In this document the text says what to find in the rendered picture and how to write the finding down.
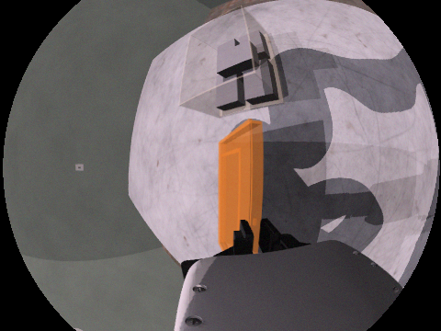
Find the translucent orange box lid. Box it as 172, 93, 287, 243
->
219, 119, 264, 254

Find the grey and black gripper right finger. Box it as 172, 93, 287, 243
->
258, 218, 310, 253

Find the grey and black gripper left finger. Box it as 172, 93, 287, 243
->
181, 220, 254, 281

